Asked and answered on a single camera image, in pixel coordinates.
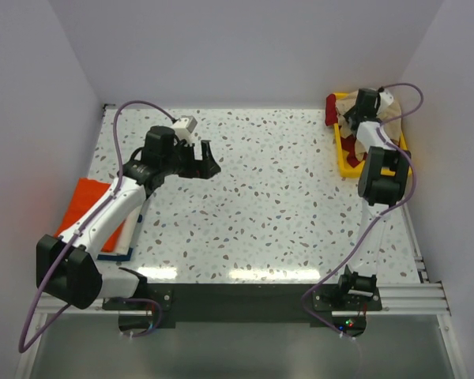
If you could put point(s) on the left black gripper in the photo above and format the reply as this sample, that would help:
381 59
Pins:
194 165

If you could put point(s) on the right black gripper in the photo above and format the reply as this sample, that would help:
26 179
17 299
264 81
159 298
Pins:
349 114

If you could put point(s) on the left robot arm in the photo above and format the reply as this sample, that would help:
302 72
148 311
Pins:
66 266

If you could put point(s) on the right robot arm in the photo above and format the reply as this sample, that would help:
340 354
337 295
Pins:
381 186

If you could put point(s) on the dark red t shirt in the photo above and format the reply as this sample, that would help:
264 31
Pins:
350 156

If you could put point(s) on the yellow plastic tray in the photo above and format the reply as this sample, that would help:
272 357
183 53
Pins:
392 129

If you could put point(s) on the white folded t shirt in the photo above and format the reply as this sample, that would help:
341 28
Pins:
125 239

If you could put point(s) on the orange folded t shirt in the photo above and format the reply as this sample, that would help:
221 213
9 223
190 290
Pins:
85 195

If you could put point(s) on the blue folded t shirt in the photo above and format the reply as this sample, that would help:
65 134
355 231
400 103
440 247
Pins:
112 256

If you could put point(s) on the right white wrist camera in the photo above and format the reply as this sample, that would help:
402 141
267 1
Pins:
386 98

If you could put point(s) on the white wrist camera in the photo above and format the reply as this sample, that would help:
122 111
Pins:
386 98
184 128

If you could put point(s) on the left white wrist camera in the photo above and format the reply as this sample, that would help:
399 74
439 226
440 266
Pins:
184 128

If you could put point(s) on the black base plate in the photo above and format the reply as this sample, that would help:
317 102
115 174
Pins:
234 303

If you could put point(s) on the aluminium frame rail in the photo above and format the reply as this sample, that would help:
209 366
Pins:
410 299

